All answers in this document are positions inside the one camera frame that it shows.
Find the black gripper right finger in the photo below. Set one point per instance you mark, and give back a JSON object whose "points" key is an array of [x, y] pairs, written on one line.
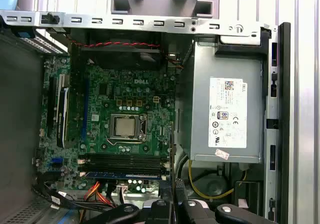
{"points": [[195, 212]]}

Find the black open PC case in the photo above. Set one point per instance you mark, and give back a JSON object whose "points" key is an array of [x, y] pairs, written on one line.
{"points": [[125, 22]]}

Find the grey power supply unit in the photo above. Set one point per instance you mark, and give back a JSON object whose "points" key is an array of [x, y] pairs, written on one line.
{"points": [[200, 96]]}

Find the round case speaker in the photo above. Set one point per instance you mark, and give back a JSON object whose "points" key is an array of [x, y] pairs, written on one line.
{"points": [[211, 186]]}

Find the blue disk carrier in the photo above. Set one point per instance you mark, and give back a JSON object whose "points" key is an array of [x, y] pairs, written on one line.
{"points": [[66, 217]]}

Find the silver CPU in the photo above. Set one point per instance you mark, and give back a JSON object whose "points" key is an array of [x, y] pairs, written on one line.
{"points": [[123, 125]]}

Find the blue plastic latch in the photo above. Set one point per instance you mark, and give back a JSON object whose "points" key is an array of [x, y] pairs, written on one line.
{"points": [[23, 32]]}

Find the black fan shroud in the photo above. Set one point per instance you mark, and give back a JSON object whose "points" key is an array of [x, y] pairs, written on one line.
{"points": [[120, 57]]}

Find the green Dell motherboard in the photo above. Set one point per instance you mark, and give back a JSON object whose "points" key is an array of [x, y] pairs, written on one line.
{"points": [[150, 101]]}

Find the metal socket cover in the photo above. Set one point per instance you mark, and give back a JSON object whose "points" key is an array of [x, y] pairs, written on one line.
{"points": [[125, 138]]}

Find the blue SATA port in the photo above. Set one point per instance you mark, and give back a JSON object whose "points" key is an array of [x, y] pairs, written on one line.
{"points": [[57, 164]]}

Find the black expansion slot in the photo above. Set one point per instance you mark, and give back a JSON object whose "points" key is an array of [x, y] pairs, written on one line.
{"points": [[52, 109]]}

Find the RAM stick with blue label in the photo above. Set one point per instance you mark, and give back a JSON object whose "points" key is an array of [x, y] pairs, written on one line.
{"points": [[125, 176]]}

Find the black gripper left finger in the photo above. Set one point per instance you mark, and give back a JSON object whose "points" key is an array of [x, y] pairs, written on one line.
{"points": [[157, 212]]}

